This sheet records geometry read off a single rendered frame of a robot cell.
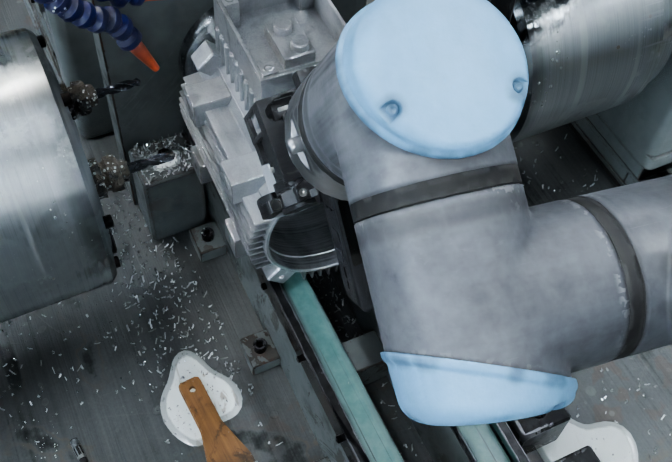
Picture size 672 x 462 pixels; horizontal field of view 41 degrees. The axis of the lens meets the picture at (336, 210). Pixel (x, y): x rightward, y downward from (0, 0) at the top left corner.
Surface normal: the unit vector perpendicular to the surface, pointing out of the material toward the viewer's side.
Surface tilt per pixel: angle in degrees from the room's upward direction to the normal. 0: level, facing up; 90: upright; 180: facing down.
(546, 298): 33
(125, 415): 0
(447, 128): 25
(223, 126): 0
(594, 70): 73
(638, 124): 90
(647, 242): 16
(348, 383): 0
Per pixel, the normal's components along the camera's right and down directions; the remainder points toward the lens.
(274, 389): 0.06, -0.58
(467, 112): 0.24, -0.22
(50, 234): 0.41, 0.44
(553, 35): 0.37, 0.20
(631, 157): -0.90, 0.32
